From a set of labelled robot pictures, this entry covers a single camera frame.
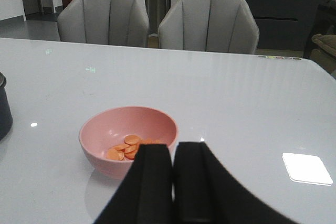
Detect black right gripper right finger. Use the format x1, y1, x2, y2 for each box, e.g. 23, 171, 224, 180
173, 142, 292, 223

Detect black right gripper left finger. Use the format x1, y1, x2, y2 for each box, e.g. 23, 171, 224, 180
94, 144, 173, 223

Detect orange ham slices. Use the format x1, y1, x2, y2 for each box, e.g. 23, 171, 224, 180
105, 135, 163, 161

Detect pink bowl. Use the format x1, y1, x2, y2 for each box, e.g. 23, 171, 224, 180
79, 106, 178, 179

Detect dark blue saucepan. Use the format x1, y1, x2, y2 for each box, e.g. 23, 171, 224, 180
0, 73, 13, 140

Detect right beige upholstered chair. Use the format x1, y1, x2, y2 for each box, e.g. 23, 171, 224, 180
158, 0, 259, 54

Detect beige upholstered chair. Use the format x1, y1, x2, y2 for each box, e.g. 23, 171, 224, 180
57, 0, 150, 47
158, 0, 259, 54

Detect left beige upholstered chair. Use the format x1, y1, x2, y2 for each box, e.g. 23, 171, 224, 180
57, 0, 150, 47

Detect beige cushion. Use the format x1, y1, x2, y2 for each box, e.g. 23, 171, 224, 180
311, 34, 336, 58

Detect dark grey counter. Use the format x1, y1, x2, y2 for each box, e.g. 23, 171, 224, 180
246, 0, 323, 51

